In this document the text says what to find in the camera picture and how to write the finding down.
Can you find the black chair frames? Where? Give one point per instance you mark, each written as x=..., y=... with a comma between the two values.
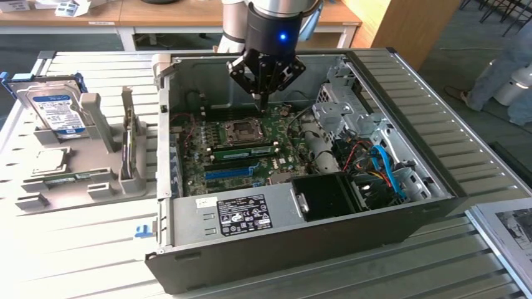
x=506, y=12

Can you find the wooden desk with white frame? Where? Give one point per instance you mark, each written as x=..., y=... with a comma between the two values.
x=165, y=15

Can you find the grey parts rack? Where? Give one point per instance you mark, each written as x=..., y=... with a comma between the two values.
x=94, y=162

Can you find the metal disk bay cage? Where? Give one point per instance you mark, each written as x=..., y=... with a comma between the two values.
x=357, y=121

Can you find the CPU socket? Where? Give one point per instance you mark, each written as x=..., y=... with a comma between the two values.
x=242, y=130

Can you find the grey power supply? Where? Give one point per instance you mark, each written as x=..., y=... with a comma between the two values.
x=194, y=218

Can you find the white cardboard box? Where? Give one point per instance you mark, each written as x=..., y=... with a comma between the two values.
x=70, y=7
x=16, y=4

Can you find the blue expansion slot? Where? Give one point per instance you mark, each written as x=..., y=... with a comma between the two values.
x=228, y=172

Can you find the black RAM slots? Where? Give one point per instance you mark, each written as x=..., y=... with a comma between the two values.
x=224, y=110

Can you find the silver CPU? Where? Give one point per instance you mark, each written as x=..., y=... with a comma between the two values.
x=50, y=162

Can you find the hard disk with blue caddy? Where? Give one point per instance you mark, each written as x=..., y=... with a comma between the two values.
x=53, y=109

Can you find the wooden cabinet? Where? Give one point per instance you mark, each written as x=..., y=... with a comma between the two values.
x=398, y=21

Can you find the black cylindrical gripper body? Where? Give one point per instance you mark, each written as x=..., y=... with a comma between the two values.
x=269, y=31

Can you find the blue plastic clip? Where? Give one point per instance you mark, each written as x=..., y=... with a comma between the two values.
x=142, y=232

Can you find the white cylindrical bin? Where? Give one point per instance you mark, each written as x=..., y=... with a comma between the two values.
x=514, y=84

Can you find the green RAM stick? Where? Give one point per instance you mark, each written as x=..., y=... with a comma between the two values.
x=74, y=178
x=242, y=153

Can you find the black fan shroud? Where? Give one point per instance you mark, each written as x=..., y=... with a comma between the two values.
x=324, y=196

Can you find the grey cylinder tube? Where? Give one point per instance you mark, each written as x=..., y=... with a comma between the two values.
x=320, y=143

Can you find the green motherboard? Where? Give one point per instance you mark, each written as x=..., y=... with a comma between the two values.
x=286, y=124

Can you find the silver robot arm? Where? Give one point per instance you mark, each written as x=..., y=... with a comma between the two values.
x=236, y=18

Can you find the black open PC case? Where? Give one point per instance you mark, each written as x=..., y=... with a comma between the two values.
x=290, y=249

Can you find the graphics card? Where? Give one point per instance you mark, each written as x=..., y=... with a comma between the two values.
x=129, y=146

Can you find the person in blue jeans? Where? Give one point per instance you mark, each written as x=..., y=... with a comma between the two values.
x=494, y=74

